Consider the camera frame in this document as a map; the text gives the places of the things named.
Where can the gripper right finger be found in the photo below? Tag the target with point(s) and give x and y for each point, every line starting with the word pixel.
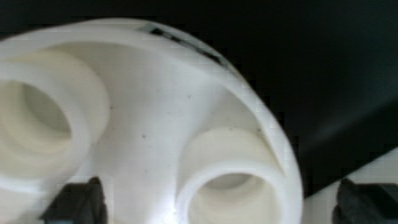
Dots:
pixel 366 203

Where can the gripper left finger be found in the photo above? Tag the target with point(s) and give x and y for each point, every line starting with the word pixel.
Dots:
pixel 79 207

